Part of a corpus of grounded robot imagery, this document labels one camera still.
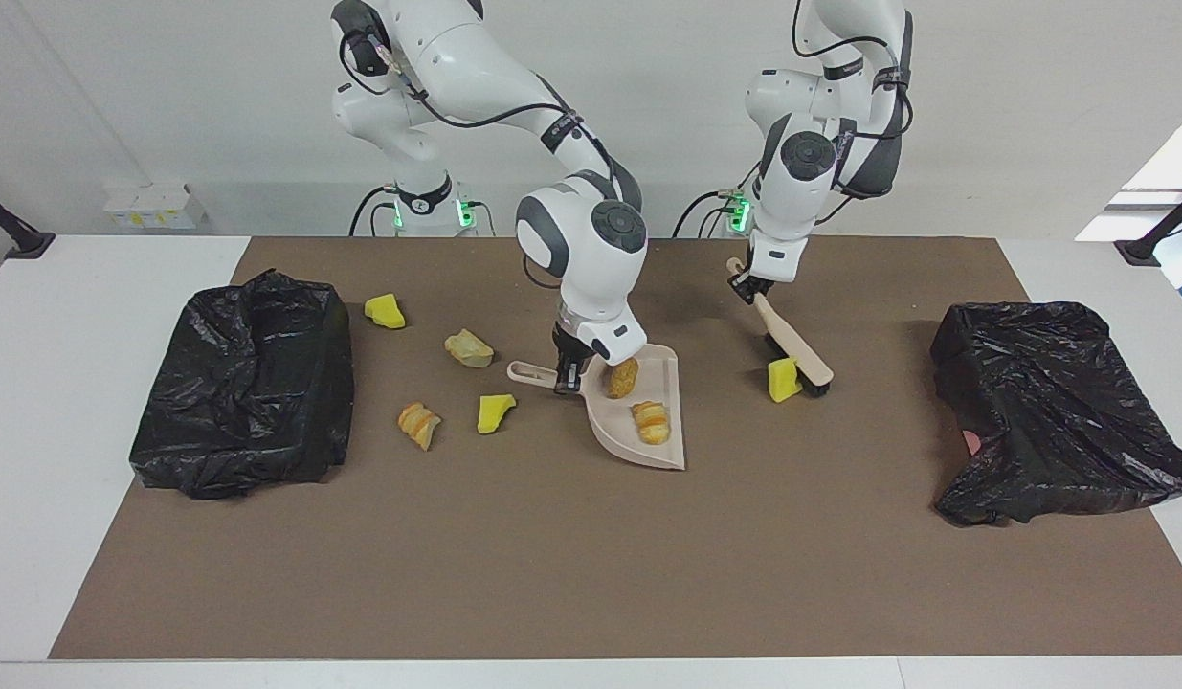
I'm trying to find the beige hand brush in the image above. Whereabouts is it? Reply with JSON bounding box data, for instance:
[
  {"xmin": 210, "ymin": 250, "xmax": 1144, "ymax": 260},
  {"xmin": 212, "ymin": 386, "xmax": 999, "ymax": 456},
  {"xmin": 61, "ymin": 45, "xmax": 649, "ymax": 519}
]
[{"xmin": 725, "ymin": 256, "xmax": 835, "ymax": 399}]

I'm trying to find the beige plastic dustpan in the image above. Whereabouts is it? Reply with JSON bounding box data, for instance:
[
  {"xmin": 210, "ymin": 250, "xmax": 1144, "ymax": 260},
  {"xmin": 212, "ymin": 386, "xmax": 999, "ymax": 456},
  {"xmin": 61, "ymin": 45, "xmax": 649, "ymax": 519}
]
[{"xmin": 507, "ymin": 343, "xmax": 688, "ymax": 472}]

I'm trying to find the yellow sponge wedge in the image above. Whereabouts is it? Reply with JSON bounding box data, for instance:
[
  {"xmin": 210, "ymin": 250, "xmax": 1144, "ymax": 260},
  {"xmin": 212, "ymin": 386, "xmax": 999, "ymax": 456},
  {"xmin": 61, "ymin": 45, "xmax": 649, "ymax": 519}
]
[{"xmin": 477, "ymin": 393, "xmax": 518, "ymax": 435}]

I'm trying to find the striped croissant piece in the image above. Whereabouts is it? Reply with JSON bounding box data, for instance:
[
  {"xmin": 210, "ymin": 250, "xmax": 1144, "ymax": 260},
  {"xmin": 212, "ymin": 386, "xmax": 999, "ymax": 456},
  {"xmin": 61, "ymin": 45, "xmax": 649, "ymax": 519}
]
[
  {"xmin": 631, "ymin": 401, "xmax": 672, "ymax": 446},
  {"xmin": 397, "ymin": 402, "xmax": 443, "ymax": 452}
]

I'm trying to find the pale bread chunk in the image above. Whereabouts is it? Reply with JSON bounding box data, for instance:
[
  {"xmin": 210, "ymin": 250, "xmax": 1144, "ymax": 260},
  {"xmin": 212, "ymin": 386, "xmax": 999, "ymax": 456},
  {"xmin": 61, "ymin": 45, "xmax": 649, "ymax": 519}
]
[{"xmin": 444, "ymin": 328, "xmax": 496, "ymax": 369}]

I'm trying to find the black bag bin, pink spot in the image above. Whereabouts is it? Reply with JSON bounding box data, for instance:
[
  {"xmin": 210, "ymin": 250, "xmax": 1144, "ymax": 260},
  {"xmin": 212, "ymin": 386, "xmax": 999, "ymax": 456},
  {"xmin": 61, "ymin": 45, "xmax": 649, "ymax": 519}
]
[{"xmin": 930, "ymin": 300, "xmax": 1182, "ymax": 528}]

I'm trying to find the black bag lined bin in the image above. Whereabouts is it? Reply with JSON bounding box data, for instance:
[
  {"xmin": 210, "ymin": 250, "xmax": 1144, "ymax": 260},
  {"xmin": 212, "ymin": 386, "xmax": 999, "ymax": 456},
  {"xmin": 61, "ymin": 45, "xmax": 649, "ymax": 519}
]
[{"xmin": 129, "ymin": 268, "xmax": 356, "ymax": 501}]

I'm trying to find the brown table mat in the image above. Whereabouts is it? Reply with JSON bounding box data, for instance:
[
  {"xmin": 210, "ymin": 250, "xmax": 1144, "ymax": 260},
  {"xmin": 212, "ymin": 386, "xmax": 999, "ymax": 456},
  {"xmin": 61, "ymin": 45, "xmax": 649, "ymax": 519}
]
[{"xmin": 50, "ymin": 236, "xmax": 1182, "ymax": 660}]

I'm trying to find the black stand foot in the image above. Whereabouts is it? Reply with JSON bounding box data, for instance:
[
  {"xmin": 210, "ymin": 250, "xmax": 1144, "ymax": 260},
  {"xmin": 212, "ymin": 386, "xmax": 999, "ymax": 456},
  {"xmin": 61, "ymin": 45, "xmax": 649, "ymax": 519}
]
[
  {"xmin": 1114, "ymin": 187, "xmax": 1182, "ymax": 268},
  {"xmin": 0, "ymin": 184, "xmax": 56, "ymax": 260}
]

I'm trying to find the white striped board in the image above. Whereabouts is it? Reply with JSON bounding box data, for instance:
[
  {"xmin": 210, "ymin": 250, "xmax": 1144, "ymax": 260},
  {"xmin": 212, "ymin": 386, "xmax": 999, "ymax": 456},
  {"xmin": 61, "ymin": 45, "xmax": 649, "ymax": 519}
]
[{"xmin": 1075, "ymin": 103, "xmax": 1182, "ymax": 243}]

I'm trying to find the white power outlet box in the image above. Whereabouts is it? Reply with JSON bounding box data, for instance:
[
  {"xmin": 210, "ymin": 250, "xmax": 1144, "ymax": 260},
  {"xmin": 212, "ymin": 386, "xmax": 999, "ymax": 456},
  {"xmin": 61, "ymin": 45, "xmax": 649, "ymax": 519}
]
[{"xmin": 103, "ymin": 182, "xmax": 210, "ymax": 232}]

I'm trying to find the black base cable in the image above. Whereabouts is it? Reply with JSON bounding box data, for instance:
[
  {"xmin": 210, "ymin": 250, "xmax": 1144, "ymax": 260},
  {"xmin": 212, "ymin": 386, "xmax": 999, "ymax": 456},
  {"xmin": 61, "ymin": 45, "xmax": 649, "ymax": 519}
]
[
  {"xmin": 672, "ymin": 187, "xmax": 747, "ymax": 238},
  {"xmin": 348, "ymin": 185, "xmax": 393, "ymax": 238}
]

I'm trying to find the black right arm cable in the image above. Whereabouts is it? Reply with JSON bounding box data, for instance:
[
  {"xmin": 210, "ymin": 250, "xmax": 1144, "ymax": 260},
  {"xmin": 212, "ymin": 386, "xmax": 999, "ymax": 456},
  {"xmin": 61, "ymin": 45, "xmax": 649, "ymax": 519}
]
[{"xmin": 337, "ymin": 27, "xmax": 615, "ymax": 192}]

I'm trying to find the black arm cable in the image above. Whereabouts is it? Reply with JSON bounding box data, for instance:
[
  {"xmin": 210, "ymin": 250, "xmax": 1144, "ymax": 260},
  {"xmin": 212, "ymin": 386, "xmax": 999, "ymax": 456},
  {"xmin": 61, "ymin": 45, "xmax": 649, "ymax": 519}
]
[
  {"xmin": 790, "ymin": 0, "xmax": 915, "ymax": 227},
  {"xmin": 337, "ymin": 27, "xmax": 615, "ymax": 192}
]

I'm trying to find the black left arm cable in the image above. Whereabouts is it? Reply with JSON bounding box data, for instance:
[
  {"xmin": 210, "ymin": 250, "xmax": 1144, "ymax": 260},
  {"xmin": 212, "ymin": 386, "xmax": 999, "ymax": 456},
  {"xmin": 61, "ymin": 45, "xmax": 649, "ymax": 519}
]
[{"xmin": 790, "ymin": 0, "xmax": 915, "ymax": 227}]

